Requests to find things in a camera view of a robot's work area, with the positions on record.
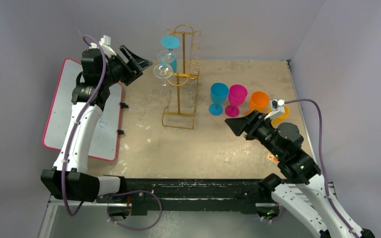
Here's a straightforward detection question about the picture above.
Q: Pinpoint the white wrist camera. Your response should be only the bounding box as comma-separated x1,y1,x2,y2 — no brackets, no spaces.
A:
99,35,117,58
265,99,285,120

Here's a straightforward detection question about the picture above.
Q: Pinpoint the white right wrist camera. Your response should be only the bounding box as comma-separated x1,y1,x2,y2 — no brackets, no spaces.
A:
265,99,285,120

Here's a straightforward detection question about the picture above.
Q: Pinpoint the yellow plastic wine glass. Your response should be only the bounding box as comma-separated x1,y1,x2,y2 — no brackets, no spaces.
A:
267,105,289,126

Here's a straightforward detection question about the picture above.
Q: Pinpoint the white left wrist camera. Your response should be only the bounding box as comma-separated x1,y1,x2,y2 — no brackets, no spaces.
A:
99,35,117,58

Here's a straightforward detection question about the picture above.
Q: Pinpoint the clear wine glass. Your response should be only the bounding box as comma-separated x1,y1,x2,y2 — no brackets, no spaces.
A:
153,63,173,107
157,49,176,64

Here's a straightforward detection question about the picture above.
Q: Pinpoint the magenta plastic wine glass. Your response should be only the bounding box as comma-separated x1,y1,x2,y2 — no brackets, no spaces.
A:
225,84,248,118

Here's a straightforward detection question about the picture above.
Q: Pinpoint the orange patterned card box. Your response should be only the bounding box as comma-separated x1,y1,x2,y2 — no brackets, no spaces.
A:
265,152,279,164

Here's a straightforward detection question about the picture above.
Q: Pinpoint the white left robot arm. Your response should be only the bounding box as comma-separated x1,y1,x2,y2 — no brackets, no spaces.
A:
41,45,153,203

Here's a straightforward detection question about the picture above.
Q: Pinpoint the clear wine glass rear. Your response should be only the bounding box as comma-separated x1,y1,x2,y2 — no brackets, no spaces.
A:
157,49,176,64

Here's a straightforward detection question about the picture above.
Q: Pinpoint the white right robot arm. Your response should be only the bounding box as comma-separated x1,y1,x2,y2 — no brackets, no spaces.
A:
225,111,375,238

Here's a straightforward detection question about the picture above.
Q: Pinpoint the clear wine glass front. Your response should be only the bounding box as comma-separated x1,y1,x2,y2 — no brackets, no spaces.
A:
153,63,173,107

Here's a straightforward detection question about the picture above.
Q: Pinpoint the gold wire glass rack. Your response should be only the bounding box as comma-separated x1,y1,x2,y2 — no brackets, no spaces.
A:
163,24,201,129

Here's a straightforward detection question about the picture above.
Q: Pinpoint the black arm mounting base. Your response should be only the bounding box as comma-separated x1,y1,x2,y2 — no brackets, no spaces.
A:
97,174,285,217

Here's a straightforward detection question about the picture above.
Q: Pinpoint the pink framed whiteboard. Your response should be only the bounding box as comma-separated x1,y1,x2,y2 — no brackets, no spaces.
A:
42,58,124,161

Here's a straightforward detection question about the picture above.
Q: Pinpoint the orange plastic wine glass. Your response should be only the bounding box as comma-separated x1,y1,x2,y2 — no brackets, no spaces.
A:
244,91,270,116

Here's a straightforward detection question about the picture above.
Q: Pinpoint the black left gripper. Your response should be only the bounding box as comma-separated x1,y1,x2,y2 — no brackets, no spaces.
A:
101,46,151,87

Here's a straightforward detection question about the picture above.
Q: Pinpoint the blue wine glass row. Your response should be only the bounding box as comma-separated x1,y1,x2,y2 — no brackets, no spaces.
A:
208,82,229,116
161,35,180,72

